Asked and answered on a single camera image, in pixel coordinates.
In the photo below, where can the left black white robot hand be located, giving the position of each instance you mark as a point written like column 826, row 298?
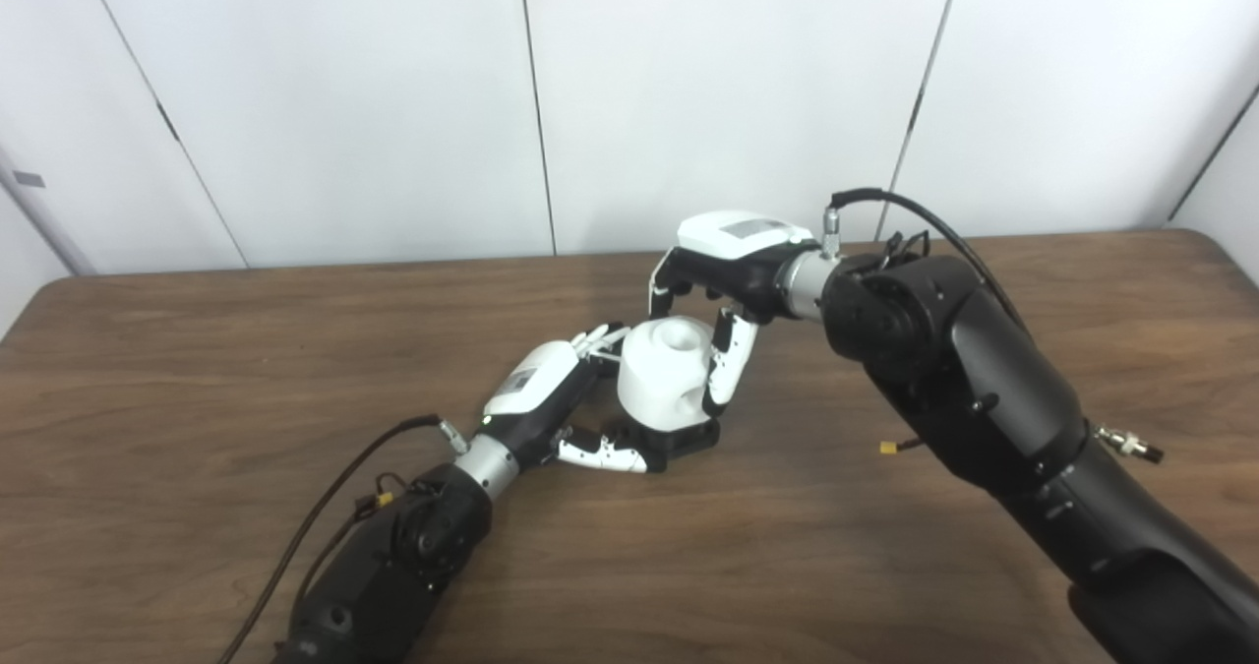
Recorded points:
column 536, row 389

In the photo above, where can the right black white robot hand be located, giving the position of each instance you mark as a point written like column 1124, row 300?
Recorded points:
column 738, row 251

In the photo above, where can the round white piece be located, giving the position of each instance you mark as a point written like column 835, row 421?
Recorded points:
column 659, row 379

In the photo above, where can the black flanged holder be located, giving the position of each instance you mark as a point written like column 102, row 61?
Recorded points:
column 689, row 438

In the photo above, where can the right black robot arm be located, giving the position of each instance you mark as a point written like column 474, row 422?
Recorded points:
column 984, row 389

